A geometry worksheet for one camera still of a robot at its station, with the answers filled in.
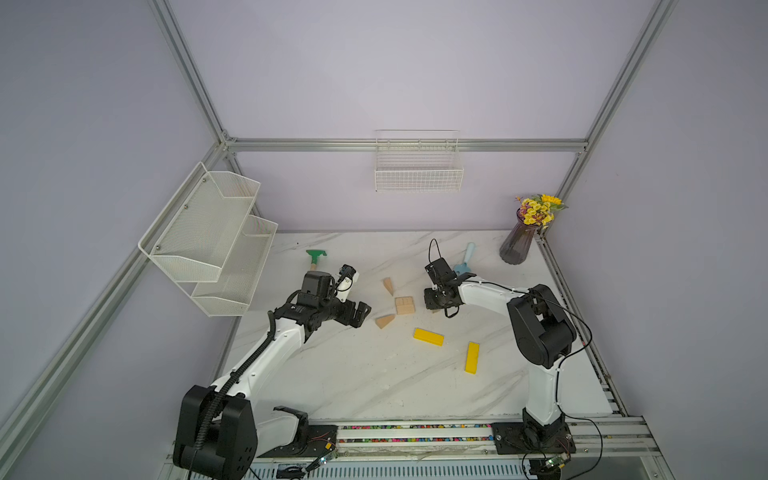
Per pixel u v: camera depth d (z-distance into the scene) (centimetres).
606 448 73
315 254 111
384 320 95
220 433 40
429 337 92
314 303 64
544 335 52
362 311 75
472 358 86
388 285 103
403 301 98
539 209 92
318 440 73
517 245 107
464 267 111
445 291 74
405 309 98
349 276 74
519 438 73
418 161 95
